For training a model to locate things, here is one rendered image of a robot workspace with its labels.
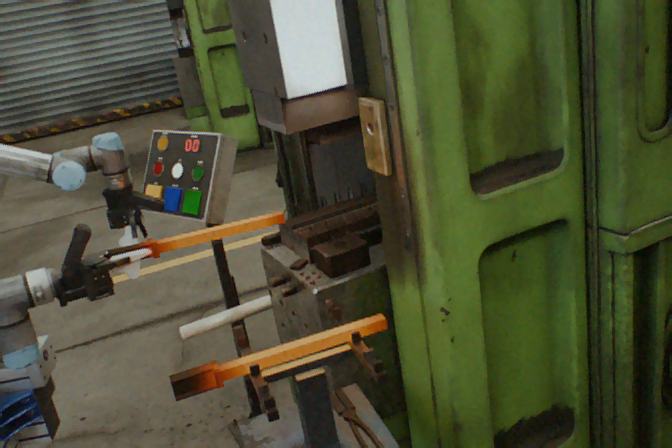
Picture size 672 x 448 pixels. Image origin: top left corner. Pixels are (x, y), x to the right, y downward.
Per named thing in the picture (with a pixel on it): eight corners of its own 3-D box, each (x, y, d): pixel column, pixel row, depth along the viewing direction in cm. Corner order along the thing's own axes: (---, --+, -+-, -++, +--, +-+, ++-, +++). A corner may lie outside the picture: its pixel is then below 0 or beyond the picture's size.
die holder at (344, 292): (341, 438, 188) (313, 291, 171) (286, 374, 220) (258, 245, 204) (506, 361, 208) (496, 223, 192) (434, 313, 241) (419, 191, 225)
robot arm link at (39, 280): (24, 267, 149) (27, 280, 142) (47, 261, 150) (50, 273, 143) (34, 299, 151) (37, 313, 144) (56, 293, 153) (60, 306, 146)
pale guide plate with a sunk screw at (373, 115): (386, 176, 158) (376, 102, 152) (367, 168, 166) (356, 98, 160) (394, 174, 159) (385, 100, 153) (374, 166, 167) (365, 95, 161)
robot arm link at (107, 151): (90, 135, 201) (120, 129, 202) (100, 171, 205) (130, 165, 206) (87, 141, 194) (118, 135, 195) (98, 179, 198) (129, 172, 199)
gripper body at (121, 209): (116, 222, 212) (105, 185, 207) (144, 217, 212) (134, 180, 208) (111, 232, 204) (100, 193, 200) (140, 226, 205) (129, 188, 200)
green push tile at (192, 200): (196, 215, 218) (201, 191, 218) (181, 213, 223) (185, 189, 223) (201, 216, 219) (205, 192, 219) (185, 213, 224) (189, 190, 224)
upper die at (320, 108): (286, 135, 173) (279, 97, 170) (258, 123, 190) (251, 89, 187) (428, 96, 189) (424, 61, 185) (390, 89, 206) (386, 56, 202)
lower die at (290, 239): (310, 264, 186) (305, 235, 183) (281, 242, 203) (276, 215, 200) (441, 218, 202) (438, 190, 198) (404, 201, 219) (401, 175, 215)
